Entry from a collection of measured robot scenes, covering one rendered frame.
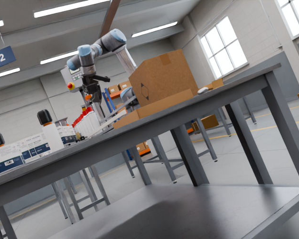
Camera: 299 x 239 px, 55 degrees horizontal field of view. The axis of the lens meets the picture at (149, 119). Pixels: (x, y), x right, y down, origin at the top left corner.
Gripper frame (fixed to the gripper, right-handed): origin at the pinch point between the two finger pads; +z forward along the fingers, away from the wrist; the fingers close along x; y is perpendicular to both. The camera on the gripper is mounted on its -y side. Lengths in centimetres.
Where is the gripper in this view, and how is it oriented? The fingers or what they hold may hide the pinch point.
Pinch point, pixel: (100, 103)
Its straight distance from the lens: 178.6
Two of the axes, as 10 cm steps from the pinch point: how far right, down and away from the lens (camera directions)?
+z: 1.4, 9.0, 4.2
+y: -8.3, 3.4, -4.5
